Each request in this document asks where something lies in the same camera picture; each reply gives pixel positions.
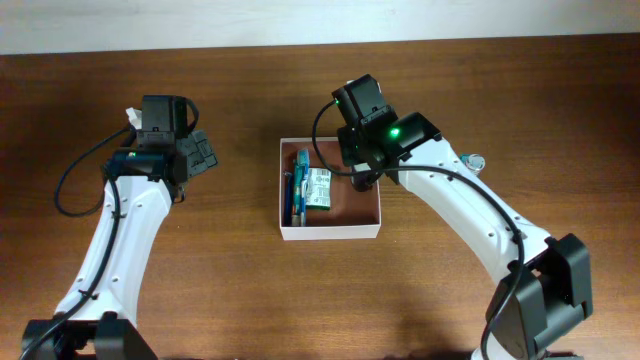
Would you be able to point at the teal mouthwash bottle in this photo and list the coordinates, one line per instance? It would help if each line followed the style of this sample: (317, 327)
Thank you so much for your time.
(473, 162)

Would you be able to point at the green white soap packet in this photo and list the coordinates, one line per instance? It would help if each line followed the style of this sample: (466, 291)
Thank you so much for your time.
(318, 193)

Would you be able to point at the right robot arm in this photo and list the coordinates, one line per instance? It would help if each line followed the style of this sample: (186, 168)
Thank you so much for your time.
(543, 284)

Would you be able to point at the blue white toothbrush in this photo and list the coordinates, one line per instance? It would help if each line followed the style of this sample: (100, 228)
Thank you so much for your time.
(304, 156)

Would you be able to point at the purple foam soap bottle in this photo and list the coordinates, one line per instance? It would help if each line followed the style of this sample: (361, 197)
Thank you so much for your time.
(362, 180)

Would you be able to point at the blue disposable razor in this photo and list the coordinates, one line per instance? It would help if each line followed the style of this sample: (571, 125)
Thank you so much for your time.
(288, 198)

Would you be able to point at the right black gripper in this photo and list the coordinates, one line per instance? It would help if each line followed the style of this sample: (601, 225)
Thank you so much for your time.
(351, 151)

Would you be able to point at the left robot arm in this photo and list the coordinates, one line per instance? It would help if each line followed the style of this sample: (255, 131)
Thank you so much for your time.
(100, 308)

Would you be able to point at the white cardboard box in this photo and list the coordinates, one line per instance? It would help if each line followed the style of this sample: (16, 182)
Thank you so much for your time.
(352, 215)

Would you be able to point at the green white toothpaste tube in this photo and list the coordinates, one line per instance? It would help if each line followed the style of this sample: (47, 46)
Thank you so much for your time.
(298, 210)

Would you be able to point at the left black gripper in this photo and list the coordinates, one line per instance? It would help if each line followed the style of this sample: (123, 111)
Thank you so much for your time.
(199, 151)

